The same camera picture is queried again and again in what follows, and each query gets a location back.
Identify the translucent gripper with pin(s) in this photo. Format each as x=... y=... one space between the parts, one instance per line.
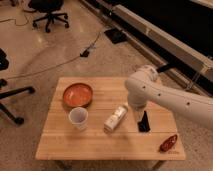
x=138 y=114

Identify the white plastic bottle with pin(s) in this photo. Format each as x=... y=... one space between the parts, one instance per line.
x=115 y=118

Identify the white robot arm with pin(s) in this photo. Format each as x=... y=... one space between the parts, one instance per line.
x=142 y=87

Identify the black smartphone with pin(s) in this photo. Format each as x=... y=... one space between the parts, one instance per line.
x=143 y=125

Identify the red snack packet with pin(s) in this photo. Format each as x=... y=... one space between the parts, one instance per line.
x=168 y=143

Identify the wooden table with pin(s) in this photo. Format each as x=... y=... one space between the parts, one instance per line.
x=61 y=141

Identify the white paper cup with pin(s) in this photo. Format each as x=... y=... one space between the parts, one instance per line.
x=78 y=117

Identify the orange bowl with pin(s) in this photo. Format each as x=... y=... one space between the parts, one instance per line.
x=78 y=95

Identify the black floor mat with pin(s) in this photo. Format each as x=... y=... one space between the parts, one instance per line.
x=115 y=35

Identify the black office chair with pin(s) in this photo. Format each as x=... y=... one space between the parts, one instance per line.
x=50 y=8

